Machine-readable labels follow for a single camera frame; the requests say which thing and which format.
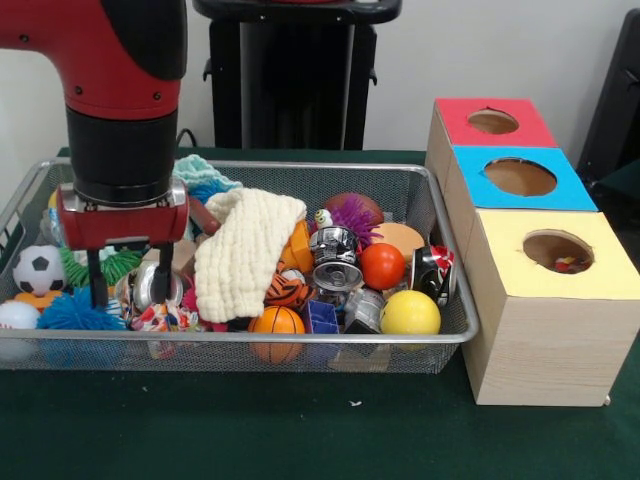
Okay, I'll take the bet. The blue spiky ball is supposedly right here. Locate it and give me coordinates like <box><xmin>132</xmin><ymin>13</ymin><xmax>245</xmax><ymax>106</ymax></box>
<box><xmin>37</xmin><ymin>287</ymin><xmax>127</xmax><ymax>331</ymax></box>

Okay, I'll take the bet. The red orange ball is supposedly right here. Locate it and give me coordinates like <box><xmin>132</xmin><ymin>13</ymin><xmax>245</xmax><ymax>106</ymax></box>
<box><xmin>358</xmin><ymin>243</ymin><xmax>406</xmax><ymax>291</ymax></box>

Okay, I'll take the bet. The shallow clear mesh bin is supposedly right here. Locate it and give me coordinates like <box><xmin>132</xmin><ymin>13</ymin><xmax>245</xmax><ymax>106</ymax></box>
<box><xmin>0</xmin><ymin>157</ymin><xmax>482</xmax><ymax>375</ymax></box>

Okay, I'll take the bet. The orange mini basketball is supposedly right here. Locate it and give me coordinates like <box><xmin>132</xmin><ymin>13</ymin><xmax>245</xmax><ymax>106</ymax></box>
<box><xmin>248</xmin><ymin>305</ymin><xmax>306</xmax><ymax>364</ymax></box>

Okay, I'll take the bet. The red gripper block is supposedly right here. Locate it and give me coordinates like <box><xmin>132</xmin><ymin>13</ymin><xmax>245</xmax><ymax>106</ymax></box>
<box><xmin>55</xmin><ymin>180</ymin><xmax>191</xmax><ymax>309</ymax></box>

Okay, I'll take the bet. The black upright panel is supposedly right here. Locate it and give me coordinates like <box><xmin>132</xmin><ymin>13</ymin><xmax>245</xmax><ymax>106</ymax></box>
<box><xmin>577</xmin><ymin>7</ymin><xmax>640</xmax><ymax>174</ymax></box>

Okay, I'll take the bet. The colourful patterned paper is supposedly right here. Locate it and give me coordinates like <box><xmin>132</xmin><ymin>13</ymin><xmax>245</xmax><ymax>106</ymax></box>
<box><xmin>122</xmin><ymin>299</ymin><xmax>201</xmax><ymax>334</ymax></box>
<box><xmin>552</xmin><ymin>254</ymin><xmax>591</xmax><ymax>274</ymax></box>

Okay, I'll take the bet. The purple spiky ball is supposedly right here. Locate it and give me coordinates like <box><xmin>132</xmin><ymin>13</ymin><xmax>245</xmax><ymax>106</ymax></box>
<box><xmin>327</xmin><ymin>194</ymin><xmax>384</xmax><ymax>249</ymax></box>

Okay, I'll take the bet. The white baseball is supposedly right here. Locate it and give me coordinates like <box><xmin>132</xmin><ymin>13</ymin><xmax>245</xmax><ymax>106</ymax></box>
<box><xmin>0</xmin><ymin>299</ymin><xmax>40</xmax><ymax>331</ymax></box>

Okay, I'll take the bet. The wooden box with three holes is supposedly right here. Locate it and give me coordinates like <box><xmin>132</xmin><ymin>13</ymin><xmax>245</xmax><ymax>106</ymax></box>
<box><xmin>424</xmin><ymin>97</ymin><xmax>640</xmax><ymax>407</ymax></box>

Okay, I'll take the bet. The dark green side table cloth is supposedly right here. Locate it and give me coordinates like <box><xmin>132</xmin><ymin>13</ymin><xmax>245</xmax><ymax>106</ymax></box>
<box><xmin>589</xmin><ymin>159</ymin><xmax>640</xmax><ymax>201</ymax></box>

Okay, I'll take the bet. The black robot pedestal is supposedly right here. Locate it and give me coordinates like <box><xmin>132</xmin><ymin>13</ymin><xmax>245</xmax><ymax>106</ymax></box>
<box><xmin>192</xmin><ymin>0</ymin><xmax>404</xmax><ymax>151</ymax></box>

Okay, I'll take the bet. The large yellow ball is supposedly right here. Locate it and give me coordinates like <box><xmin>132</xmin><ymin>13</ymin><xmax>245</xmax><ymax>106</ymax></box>
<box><xmin>379</xmin><ymin>289</ymin><xmax>442</xmax><ymax>336</ymax></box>

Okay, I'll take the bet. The black and white soccer ball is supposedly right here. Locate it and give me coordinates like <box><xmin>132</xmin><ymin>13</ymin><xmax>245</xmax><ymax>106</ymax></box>
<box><xmin>12</xmin><ymin>244</ymin><xmax>68</xmax><ymax>296</ymax></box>

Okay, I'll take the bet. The cream knitted cloth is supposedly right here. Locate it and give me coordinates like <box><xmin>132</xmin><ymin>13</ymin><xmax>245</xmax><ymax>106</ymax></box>
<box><xmin>193</xmin><ymin>188</ymin><xmax>308</xmax><ymax>324</ymax></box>

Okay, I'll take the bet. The mint green cloth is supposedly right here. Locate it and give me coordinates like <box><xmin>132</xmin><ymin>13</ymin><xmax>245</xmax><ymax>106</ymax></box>
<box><xmin>172</xmin><ymin>153</ymin><xmax>244</xmax><ymax>201</ymax></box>

